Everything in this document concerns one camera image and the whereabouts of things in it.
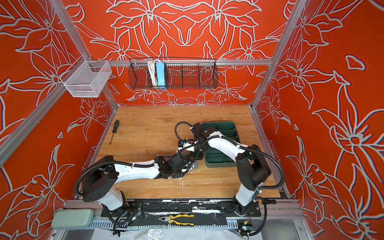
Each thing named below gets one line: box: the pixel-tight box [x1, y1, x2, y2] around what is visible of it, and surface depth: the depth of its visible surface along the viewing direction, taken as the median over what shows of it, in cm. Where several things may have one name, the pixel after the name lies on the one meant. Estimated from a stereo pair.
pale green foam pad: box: [51, 208, 94, 229], surface depth 70 cm
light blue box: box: [156, 62, 166, 87], surface depth 91 cm
